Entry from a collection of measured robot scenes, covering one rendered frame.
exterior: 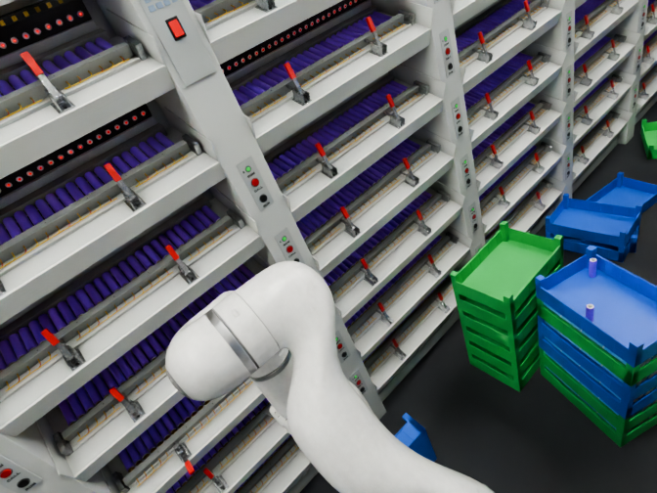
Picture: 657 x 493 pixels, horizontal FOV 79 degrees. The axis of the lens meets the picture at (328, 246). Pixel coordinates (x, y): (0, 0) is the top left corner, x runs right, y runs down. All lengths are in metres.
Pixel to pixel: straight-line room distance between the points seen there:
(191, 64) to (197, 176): 0.21
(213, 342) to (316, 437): 0.17
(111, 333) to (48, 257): 0.20
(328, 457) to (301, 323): 0.16
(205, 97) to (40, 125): 0.28
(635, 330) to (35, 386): 1.35
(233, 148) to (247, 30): 0.23
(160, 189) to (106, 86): 0.20
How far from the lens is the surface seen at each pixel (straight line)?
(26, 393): 0.99
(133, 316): 0.94
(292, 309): 0.51
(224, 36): 0.88
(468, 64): 1.49
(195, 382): 0.51
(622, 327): 1.29
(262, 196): 0.93
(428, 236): 1.40
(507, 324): 1.33
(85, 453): 1.10
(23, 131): 0.81
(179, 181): 0.87
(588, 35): 2.15
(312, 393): 0.52
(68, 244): 0.87
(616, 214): 2.16
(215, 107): 0.87
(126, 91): 0.82
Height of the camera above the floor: 1.39
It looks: 35 degrees down
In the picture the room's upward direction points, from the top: 24 degrees counter-clockwise
